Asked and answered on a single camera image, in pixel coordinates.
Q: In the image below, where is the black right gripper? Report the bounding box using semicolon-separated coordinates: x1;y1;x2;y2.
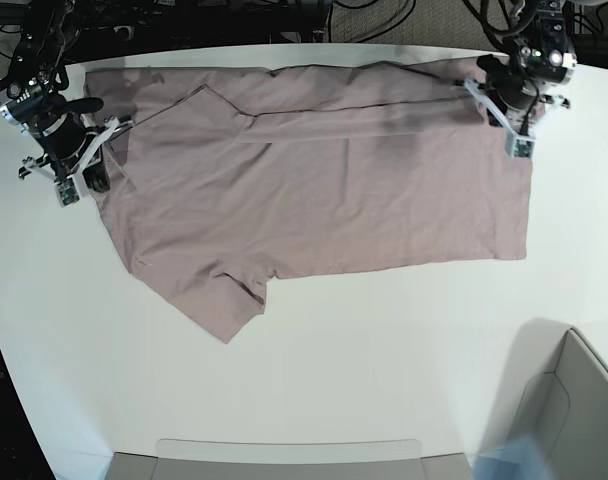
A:
0;94;109;193

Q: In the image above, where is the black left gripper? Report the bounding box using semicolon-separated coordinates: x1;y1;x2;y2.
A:
476;53;559;133

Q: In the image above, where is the pink T-shirt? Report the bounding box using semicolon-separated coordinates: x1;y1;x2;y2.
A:
85;59;532;343

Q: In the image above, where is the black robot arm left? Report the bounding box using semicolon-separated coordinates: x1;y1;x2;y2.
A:
464;1;577;136

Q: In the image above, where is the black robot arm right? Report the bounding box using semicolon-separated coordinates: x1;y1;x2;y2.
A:
0;1;104;181

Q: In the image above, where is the grey cardboard box right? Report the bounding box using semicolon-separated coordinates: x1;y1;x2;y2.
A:
507;329;608;479

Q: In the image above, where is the blue translucent object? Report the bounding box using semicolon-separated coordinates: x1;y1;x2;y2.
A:
471;435;555;480

